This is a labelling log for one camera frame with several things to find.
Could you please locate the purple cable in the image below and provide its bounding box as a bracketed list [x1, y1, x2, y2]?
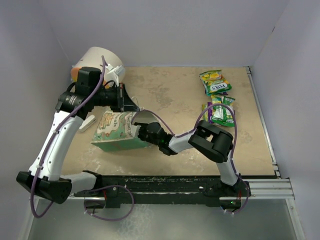
[131, 103, 241, 181]
[29, 55, 107, 219]

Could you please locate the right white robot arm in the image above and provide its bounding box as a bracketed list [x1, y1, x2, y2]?
[134, 120, 250, 196]

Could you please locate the green floral paper bag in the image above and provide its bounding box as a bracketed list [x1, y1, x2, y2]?
[91, 107, 150, 152]

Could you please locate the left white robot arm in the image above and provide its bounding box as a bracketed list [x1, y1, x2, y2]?
[16, 65, 139, 204]

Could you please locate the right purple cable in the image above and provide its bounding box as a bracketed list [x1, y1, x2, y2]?
[131, 103, 241, 181]

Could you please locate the green Fox's candy bag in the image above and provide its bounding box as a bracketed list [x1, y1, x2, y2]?
[199, 69, 232, 96]
[201, 102, 214, 124]

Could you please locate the small white flat bar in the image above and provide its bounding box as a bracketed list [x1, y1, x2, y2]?
[78, 114, 96, 133]

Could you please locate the green spring tea candy bag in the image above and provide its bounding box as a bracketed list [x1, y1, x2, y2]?
[211, 95, 236, 127]

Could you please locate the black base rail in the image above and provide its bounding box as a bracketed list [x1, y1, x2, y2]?
[72, 174, 252, 209]

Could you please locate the white cylinder orange rim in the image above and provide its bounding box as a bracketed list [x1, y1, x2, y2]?
[70, 46, 124, 83]

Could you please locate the purple berry Fox's candy bag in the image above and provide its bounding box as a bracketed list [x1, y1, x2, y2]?
[205, 106, 218, 124]

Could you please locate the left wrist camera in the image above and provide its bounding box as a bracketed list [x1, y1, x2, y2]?
[104, 64, 126, 85]

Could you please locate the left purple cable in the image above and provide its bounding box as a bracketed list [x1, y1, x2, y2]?
[29, 55, 107, 219]

